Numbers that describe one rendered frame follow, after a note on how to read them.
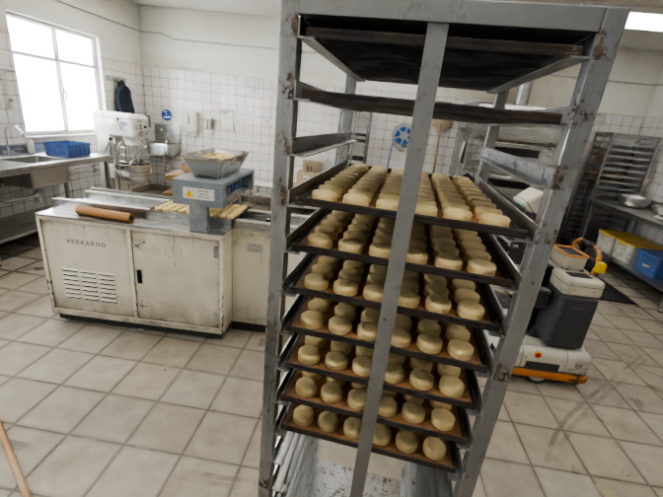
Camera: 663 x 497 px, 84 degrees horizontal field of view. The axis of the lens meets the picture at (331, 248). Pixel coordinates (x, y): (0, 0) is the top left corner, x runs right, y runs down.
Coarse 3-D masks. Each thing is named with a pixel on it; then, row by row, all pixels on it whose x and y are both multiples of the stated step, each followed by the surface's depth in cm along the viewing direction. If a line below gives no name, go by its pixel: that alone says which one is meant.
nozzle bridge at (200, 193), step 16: (192, 176) 243; (240, 176) 261; (176, 192) 232; (192, 192) 231; (208, 192) 231; (224, 192) 232; (240, 192) 277; (192, 208) 235; (208, 208) 237; (192, 224) 239; (208, 224) 240
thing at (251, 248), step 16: (240, 240) 260; (256, 240) 259; (240, 256) 265; (256, 256) 264; (288, 256) 262; (240, 272) 269; (256, 272) 268; (288, 272) 266; (240, 288) 273; (256, 288) 272; (240, 304) 278; (256, 304) 277; (288, 304) 275; (240, 320) 283; (256, 320) 282
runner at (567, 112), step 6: (546, 108) 64; (552, 108) 61; (558, 108) 58; (564, 108) 56; (570, 108) 54; (564, 114) 55; (570, 114) 53; (564, 120) 55; (570, 120) 53; (528, 126) 72; (534, 126) 68; (540, 126) 64; (546, 126) 60; (552, 126) 57; (558, 126) 54; (564, 126) 54
